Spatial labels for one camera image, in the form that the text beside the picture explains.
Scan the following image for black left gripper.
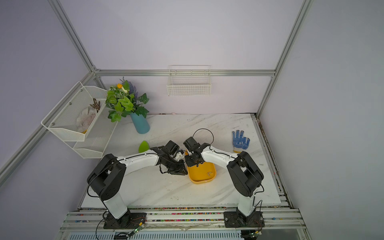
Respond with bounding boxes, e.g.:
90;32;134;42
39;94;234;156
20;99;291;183
165;155;190;174

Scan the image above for yellow plastic storage box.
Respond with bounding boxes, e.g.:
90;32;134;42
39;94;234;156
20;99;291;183
184;151;217;184

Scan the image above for blue dotted work glove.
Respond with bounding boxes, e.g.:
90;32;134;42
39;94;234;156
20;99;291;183
232;130;250;153

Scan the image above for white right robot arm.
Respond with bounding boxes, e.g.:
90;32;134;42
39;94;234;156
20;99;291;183
184;137;264;217

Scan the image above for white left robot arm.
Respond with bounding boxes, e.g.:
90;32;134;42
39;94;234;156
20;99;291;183
87;141;188;220

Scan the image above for green yellow brush tool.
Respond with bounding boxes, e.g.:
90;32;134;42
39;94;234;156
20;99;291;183
139;141;150;153

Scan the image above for teal vase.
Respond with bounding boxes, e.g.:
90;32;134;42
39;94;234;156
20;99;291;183
130;113;150;134

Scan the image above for green artificial plant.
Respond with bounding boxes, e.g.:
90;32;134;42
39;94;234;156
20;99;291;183
106;77;150;123

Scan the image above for brown twigs in shelf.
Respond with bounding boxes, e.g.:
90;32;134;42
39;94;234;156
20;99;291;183
90;98;101;113

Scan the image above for white cloth in shelf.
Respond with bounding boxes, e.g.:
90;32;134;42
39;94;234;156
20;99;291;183
76;107;97;133

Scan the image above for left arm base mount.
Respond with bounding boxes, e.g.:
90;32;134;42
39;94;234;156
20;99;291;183
103;210;147;230

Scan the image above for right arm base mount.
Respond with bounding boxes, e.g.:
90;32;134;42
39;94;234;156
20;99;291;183
224;209;265;229

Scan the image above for white wire wall basket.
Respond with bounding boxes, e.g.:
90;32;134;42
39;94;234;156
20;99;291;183
167;65;212;97

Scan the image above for white mesh wall shelf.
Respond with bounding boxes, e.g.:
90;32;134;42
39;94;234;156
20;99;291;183
41;82;117;159

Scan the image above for aluminium rail platform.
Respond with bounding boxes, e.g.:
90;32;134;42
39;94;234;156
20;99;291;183
55;207;312;240

